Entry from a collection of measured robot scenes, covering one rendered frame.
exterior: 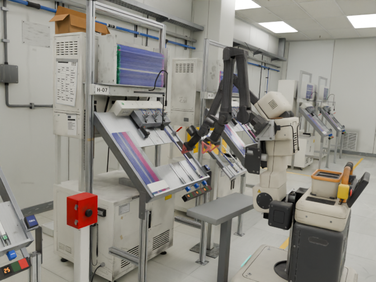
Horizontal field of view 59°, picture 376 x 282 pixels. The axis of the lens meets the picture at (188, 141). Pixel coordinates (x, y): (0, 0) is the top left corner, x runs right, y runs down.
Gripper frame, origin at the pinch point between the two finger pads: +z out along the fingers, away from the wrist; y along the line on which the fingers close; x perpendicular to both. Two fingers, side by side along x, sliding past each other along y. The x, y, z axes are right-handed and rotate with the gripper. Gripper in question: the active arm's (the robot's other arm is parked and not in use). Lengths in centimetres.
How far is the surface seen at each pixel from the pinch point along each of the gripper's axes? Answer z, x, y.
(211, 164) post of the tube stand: 4.1, 14.9, -32.4
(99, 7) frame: -49, -89, 57
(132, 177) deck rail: 3, 9, 60
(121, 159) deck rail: 3, -5, 60
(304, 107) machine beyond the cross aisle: -6, -44, -459
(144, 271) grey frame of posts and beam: 35, 57, 63
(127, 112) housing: -3, -41, 33
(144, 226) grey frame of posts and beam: 14, 37, 64
